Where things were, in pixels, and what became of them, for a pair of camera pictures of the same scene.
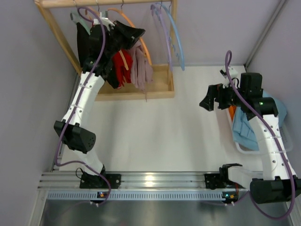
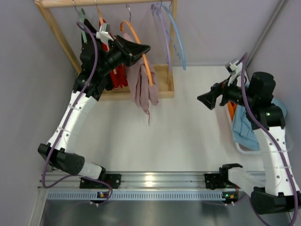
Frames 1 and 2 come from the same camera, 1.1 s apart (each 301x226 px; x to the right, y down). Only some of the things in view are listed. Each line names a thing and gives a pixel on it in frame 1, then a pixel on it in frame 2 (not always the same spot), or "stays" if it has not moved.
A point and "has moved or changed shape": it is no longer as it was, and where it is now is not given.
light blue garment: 244,131 stays
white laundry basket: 285,132 stays
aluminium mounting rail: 67,180 stays
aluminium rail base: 70,195 stays
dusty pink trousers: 141,68 has moved or changed shape
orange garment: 232,109 stays
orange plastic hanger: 133,25 -> 130,22
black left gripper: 120,34 -> 127,53
